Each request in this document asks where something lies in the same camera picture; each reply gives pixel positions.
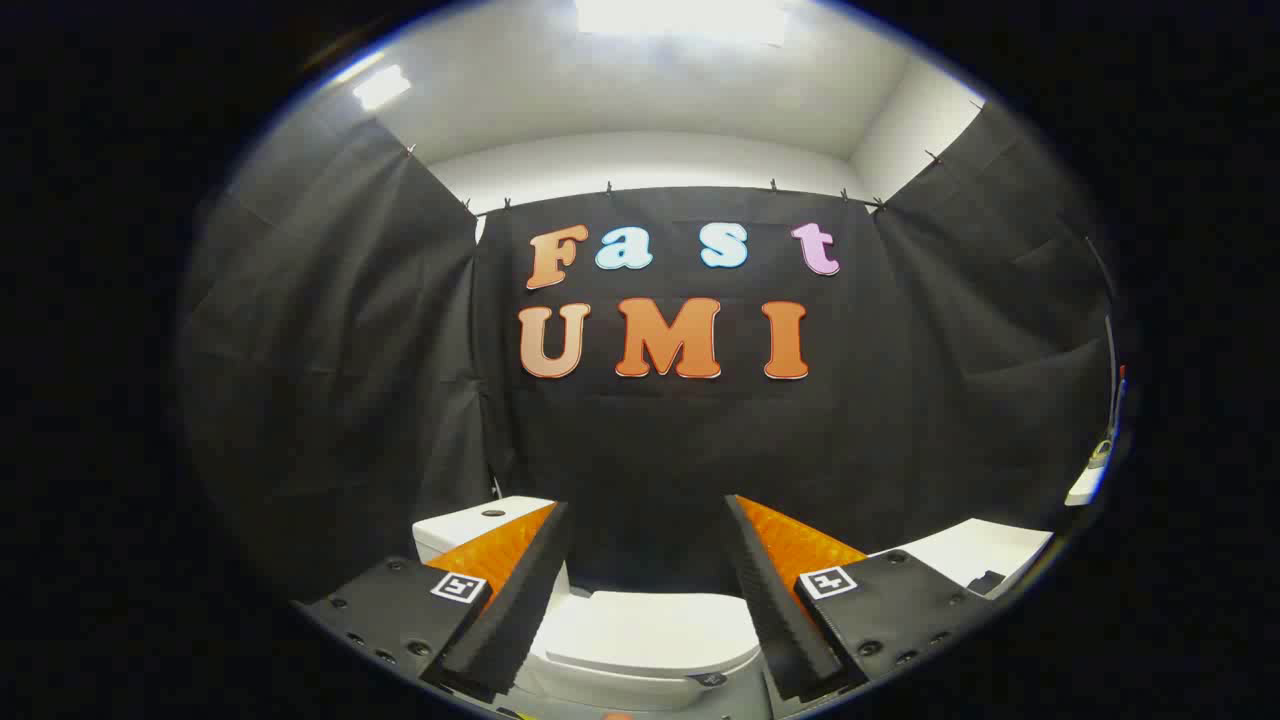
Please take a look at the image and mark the black backdrop cloth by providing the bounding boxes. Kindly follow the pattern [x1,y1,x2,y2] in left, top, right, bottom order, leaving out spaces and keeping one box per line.
[178,100,1121,603]

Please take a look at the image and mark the white toilet bowl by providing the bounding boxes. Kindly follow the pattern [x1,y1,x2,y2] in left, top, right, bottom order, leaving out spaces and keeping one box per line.
[513,650,773,715]

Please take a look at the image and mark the small ceiling light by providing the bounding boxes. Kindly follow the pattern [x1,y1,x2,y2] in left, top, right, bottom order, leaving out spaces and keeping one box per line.
[351,64,413,112]

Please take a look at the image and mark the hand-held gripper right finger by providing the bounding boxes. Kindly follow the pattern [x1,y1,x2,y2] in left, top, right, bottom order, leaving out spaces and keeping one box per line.
[724,494,999,703]

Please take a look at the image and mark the white toilet tank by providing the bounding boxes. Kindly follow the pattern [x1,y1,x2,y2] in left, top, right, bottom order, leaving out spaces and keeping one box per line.
[413,496,571,601]

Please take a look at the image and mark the large ceiling light panel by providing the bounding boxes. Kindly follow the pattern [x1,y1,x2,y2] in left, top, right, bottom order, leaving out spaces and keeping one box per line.
[574,0,793,47]

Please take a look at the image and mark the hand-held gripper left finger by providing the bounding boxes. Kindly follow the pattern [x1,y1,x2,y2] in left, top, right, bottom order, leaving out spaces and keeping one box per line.
[295,500,574,701]

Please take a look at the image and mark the white drawer cabinet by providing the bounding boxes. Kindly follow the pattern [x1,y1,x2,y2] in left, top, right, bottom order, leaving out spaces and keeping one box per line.
[868,518,1055,601]

